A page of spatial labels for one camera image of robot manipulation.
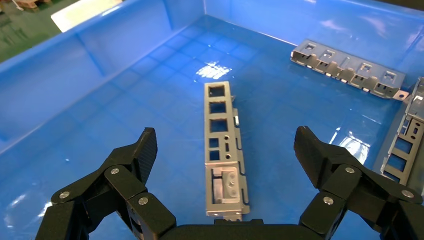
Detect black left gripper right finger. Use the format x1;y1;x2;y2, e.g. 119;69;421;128
293;125;424;240

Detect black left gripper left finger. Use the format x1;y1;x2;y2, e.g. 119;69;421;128
34;127;177;240

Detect grey metal bracket square holes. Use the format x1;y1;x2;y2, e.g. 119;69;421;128
380;76;424;187
203;81;251;222

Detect blue plastic bin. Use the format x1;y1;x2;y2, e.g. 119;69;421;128
0;0;424;240

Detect silver slotted metal bracket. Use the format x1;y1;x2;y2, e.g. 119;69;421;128
290;39;410;101

